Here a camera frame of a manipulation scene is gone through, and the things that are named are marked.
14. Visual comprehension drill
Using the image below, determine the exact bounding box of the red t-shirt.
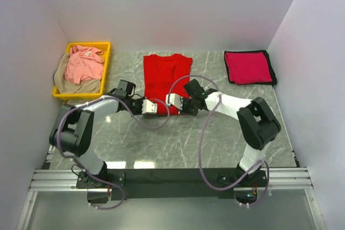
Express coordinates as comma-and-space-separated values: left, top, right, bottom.
143, 53, 193, 101

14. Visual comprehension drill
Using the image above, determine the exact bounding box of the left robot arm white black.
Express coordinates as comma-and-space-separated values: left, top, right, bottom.
49, 80, 145, 188

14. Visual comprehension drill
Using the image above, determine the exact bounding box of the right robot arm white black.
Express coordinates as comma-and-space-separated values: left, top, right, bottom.
166, 79, 281, 186

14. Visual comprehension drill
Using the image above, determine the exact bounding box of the pink shirt in bin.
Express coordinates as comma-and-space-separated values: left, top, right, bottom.
64, 45, 104, 85

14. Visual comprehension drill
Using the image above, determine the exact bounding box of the folded magenta t-shirt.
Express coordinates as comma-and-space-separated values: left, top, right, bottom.
224, 51, 272, 84

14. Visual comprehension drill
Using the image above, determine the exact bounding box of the yellow plastic bin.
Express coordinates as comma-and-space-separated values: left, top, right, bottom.
52, 42, 111, 100

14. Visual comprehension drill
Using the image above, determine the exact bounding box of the beige shirt in bin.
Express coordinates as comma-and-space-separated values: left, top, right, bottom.
54, 53, 101, 94

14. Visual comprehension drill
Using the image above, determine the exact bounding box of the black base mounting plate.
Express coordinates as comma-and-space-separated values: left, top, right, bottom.
76, 169, 267, 203

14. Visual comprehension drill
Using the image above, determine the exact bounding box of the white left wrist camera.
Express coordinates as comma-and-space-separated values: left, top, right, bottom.
142, 99, 158, 114

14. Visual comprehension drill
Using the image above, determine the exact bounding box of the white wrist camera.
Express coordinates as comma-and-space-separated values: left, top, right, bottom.
142, 99, 158, 114
165, 93, 183, 110

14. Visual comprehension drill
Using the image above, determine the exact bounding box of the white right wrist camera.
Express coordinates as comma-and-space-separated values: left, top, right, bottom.
165, 93, 183, 110

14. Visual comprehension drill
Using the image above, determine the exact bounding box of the aluminium frame rail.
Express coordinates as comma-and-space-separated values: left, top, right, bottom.
29, 168, 313, 192

